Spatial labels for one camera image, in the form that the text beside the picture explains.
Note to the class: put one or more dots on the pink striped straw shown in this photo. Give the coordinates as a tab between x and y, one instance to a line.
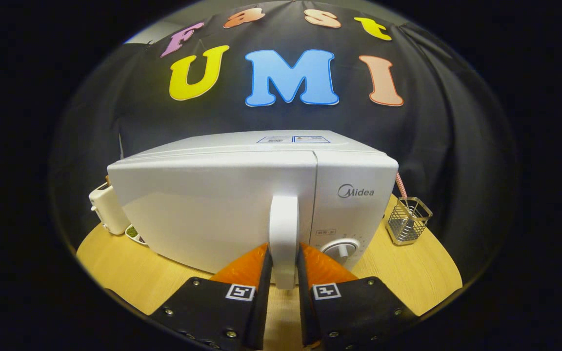
401	185

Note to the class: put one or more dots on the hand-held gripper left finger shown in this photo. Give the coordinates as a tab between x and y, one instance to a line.
260	302

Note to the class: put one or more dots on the white microwave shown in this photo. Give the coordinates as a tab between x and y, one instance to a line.
212	204

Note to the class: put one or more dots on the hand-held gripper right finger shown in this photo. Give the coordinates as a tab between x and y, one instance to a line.
306	302

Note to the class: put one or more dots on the divided white dish with beans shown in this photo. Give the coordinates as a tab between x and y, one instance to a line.
133	233

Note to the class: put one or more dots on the white toaster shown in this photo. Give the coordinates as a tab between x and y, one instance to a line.
110	209

